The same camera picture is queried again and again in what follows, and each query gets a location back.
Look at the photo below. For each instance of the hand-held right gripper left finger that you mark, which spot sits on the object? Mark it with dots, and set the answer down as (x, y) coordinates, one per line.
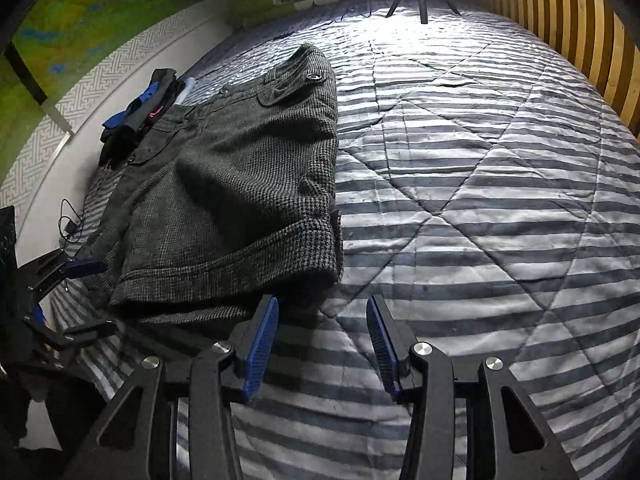
(261, 341)

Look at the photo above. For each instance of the wooden slatted headboard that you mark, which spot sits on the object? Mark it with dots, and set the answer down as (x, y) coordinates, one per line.
(565, 25)

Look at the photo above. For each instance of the pile of dark clothes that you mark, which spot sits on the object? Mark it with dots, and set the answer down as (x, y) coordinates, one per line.
(140, 110)

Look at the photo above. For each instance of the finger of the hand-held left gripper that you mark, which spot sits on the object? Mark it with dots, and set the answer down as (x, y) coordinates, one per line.
(92, 331)
(86, 268)

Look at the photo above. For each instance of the green wall poster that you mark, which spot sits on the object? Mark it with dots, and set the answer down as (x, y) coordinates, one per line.
(90, 25)

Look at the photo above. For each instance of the dark grey houndstooth pants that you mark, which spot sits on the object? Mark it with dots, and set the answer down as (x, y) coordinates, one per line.
(235, 180)

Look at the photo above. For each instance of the striped grey quilted blanket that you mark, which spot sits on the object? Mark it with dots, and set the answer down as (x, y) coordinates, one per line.
(450, 210)

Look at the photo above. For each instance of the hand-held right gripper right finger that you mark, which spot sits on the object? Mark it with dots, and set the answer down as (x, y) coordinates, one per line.
(382, 340)

